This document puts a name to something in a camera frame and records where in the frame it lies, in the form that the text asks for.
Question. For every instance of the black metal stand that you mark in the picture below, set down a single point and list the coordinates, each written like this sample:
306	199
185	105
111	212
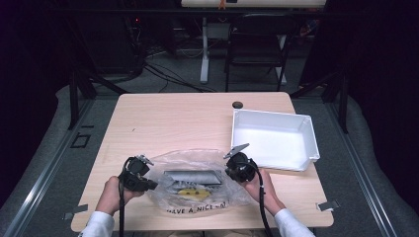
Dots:
342	98
74	98

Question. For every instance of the black folding chair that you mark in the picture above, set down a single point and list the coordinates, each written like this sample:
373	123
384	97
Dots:
257	42

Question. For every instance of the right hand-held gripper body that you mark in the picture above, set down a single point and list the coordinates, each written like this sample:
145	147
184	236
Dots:
242	168

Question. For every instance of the small orange object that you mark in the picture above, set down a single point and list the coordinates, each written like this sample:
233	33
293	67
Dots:
222	4

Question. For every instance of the person's right hand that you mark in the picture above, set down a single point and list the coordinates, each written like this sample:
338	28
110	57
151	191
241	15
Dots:
265	194

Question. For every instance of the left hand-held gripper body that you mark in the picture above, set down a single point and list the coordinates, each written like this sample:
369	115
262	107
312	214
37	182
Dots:
135	173

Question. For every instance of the clear plastic bag yellow smiley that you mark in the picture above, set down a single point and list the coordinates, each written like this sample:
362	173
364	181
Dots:
204	200

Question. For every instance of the grey tape piece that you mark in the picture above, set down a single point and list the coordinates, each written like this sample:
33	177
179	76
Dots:
76	211
327	205

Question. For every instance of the person's left hand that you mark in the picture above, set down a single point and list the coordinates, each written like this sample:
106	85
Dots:
112	197

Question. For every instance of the grey flat box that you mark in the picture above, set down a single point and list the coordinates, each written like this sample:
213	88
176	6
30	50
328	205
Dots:
194	177

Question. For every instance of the grey metal floor rail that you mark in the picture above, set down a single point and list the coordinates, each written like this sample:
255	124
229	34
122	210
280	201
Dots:
49	171
362	171

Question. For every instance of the white plastic bin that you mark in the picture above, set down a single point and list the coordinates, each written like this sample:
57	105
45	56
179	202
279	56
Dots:
273	144

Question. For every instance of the white desk leg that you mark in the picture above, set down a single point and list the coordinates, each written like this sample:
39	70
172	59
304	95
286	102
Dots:
205	52

